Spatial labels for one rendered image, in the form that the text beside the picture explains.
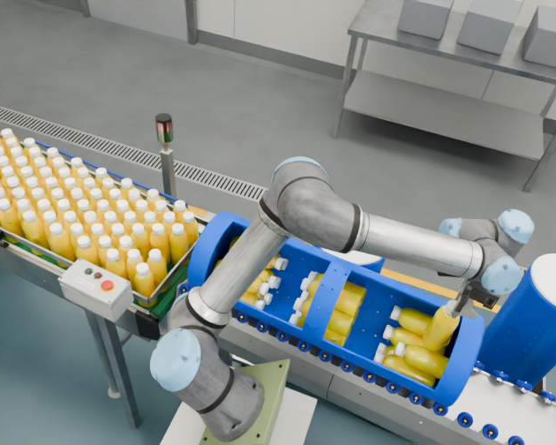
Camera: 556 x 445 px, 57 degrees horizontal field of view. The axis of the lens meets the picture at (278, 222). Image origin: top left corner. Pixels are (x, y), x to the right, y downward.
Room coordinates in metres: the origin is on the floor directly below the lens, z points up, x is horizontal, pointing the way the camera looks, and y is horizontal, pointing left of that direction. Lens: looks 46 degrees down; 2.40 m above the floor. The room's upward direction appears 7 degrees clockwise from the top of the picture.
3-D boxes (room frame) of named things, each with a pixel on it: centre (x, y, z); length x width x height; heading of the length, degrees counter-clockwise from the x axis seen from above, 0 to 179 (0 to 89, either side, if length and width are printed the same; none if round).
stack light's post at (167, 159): (1.59, 0.48, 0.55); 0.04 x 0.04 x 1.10; 69
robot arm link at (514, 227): (0.82, -0.52, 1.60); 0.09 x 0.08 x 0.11; 98
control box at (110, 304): (0.92, 0.55, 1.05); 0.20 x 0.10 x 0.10; 69
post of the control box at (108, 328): (0.92, 0.55, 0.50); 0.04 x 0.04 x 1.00; 69
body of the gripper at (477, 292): (0.82, -0.53, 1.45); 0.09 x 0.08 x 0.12; 69
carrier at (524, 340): (1.21, -1.07, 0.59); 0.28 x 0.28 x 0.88
